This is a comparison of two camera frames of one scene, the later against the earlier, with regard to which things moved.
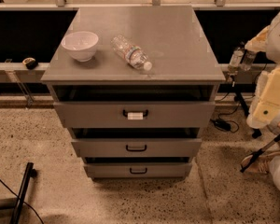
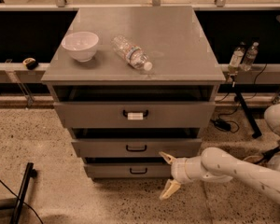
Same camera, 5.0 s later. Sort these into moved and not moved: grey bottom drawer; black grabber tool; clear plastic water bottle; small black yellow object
Moved: black grabber tool
Not moved: grey bottom drawer; clear plastic water bottle; small black yellow object
